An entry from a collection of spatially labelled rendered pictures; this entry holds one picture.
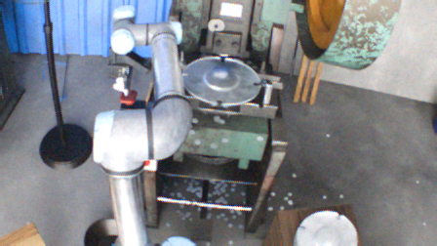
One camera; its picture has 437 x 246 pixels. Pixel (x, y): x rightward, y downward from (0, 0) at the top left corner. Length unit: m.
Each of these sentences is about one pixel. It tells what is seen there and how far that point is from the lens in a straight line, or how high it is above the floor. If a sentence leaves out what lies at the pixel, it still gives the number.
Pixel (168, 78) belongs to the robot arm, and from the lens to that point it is 1.00.
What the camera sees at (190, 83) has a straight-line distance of 1.46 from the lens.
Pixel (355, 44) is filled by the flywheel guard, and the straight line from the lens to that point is 1.16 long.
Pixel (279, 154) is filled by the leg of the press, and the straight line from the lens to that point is 1.51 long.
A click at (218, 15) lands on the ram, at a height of 1.04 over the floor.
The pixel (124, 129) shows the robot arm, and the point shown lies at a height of 1.07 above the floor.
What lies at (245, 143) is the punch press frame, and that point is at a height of 0.58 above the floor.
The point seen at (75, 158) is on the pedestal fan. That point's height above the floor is 0.04.
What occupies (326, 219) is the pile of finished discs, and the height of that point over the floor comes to 0.39.
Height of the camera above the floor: 1.66
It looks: 42 degrees down
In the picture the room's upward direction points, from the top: 9 degrees clockwise
